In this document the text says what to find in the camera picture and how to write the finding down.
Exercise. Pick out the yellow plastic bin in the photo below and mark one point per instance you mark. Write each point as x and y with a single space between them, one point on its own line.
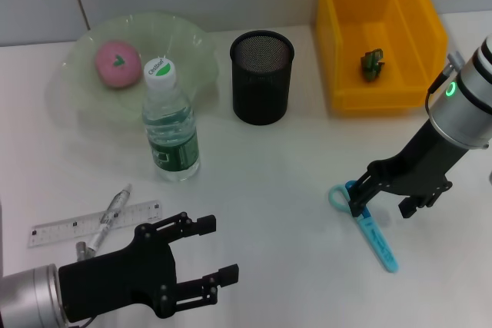
346 17

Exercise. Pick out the blue scissors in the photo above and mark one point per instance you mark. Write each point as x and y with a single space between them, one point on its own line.
380 247

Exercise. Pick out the clear plastic ruler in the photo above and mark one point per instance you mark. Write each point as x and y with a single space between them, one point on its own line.
57 230

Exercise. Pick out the green plastic wrapper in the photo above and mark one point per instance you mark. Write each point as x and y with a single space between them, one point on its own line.
371 65

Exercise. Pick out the pink peach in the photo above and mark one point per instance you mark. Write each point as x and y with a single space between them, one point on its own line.
117 65

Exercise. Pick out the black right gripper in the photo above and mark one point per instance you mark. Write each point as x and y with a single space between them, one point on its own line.
426 159

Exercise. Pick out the black mesh pen holder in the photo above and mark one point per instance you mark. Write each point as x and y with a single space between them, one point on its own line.
261 86

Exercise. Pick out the grey ballpoint pen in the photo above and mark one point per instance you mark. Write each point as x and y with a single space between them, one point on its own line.
111 214

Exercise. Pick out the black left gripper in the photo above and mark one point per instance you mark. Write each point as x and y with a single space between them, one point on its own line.
115 278

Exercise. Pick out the green glass fruit plate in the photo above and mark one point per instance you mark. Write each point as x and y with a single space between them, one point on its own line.
188 47

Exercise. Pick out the clear green-label water bottle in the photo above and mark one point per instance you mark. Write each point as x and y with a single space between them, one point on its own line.
171 132

